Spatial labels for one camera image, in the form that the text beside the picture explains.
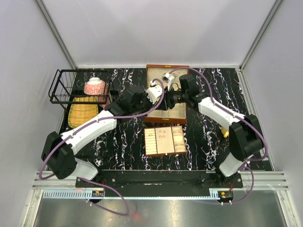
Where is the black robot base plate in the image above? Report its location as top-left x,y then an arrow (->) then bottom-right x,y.
92,170 -> 243,197

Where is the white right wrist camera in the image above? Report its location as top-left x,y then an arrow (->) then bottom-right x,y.
161,72 -> 176,91

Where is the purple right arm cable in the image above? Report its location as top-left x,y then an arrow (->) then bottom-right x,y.
169,67 -> 268,205

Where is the pink patterned ceramic bowl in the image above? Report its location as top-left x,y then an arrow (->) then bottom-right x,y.
84,77 -> 106,96

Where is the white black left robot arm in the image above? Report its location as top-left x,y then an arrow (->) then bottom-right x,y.
41,85 -> 162,187

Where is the brown leather jewelry box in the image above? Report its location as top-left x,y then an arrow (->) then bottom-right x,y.
145,64 -> 188,124

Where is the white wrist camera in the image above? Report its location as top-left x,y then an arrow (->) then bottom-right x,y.
146,80 -> 164,104
161,72 -> 176,91

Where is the brown jewelry tray insert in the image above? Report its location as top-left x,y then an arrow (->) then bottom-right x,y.
144,126 -> 187,157

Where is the black wire dish rack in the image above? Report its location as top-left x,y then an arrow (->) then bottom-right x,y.
48,69 -> 118,111

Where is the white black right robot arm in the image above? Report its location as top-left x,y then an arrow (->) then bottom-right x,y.
161,73 -> 265,188

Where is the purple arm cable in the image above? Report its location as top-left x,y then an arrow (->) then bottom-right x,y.
39,78 -> 166,216
169,67 -> 268,205

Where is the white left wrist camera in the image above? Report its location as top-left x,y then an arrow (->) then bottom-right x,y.
146,80 -> 164,104

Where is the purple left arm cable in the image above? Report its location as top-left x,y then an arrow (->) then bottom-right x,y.
39,78 -> 166,216

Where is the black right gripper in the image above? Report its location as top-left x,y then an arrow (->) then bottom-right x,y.
153,87 -> 188,111

